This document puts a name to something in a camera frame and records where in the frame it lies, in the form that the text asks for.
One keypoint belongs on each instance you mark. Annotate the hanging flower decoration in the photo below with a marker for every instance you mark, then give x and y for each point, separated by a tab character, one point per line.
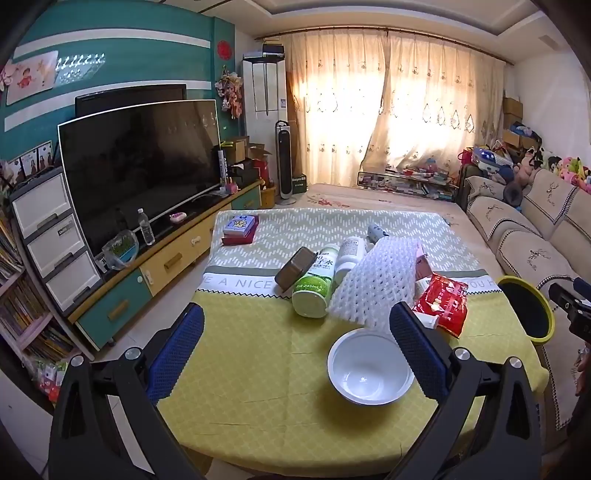
230	92

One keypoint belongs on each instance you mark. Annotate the framed photos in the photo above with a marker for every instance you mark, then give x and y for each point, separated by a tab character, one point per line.
32	161

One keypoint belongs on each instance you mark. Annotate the cream embroidered curtain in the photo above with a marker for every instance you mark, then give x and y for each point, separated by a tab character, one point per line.
438	101
332	106

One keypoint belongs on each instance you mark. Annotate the yellow rimmed black trash bin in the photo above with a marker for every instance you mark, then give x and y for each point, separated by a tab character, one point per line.
526	309

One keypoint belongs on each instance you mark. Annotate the white plastic bottle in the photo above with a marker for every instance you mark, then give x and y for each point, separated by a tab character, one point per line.
348	258

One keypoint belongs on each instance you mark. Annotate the pink carton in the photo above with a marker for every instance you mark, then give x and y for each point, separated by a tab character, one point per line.
422	265

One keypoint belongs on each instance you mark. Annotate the stack of cardboard boxes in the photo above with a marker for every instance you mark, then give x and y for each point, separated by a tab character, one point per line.
512	120

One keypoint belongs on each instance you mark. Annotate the white standing air conditioner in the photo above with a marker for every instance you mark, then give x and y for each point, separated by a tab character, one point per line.
258	115

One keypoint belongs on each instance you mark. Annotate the white blue toothpaste tube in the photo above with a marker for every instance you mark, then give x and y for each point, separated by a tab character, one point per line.
376	230

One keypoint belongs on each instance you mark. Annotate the small pink object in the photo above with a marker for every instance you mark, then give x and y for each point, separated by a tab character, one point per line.
178	217

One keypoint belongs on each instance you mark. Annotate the green white drink bottle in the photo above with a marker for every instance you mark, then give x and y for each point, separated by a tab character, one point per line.
314	286

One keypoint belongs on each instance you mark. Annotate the teal yellow television cabinet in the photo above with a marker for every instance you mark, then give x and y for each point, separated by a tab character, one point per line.
175	258

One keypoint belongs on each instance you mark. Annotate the large curved television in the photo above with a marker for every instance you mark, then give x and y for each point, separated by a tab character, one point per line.
138	175

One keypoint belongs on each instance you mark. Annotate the black tower fan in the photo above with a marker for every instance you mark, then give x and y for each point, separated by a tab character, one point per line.
285	161

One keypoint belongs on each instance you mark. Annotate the flat red box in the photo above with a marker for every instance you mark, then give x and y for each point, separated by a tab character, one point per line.
235	240

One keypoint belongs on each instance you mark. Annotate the white plastic drawer unit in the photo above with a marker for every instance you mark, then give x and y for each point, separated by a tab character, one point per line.
51	240

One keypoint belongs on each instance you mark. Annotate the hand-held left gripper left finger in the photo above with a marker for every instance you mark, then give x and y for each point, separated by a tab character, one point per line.
180	341

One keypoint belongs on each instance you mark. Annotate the cartoon wall picture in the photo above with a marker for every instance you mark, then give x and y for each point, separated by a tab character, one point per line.
30	76

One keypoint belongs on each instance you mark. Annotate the white plastic bowl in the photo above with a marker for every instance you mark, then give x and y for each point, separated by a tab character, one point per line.
369	369

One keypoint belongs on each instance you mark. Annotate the pile of plush toys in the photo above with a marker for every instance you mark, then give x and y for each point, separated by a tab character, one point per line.
568	168

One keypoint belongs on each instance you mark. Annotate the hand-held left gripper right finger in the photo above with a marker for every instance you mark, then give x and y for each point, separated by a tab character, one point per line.
415	341

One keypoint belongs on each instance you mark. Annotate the red snack packet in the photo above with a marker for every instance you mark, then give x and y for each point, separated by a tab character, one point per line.
441	300

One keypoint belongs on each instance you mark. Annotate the mirrored wall decoration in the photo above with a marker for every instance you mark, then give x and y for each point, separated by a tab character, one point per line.
81	67

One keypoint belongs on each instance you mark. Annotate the red round wall ornament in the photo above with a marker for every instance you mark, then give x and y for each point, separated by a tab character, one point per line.
224	48

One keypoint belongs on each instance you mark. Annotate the white foam net sheet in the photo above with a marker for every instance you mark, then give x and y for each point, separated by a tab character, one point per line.
378	277

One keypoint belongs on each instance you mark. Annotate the yellow green patterned tablecloth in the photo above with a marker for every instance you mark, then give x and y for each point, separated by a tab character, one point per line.
258	360

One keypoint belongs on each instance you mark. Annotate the brown rectangular box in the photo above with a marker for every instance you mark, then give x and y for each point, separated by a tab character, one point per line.
295	270

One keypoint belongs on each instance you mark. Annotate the blue card box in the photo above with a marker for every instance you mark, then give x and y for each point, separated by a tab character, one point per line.
240	224

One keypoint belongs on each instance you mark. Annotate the beige sofa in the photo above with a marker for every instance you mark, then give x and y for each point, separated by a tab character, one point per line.
521	249

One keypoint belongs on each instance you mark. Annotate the open cardboard box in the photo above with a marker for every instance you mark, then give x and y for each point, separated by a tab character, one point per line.
240	147

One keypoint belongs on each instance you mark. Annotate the clear water bottle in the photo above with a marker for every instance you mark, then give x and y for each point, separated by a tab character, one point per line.
146	228

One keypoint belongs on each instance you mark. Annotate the white long box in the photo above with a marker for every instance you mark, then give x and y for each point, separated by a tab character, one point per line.
222	166

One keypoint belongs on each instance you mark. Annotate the bookshelf with books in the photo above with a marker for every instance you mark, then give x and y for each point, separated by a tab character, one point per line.
18	314

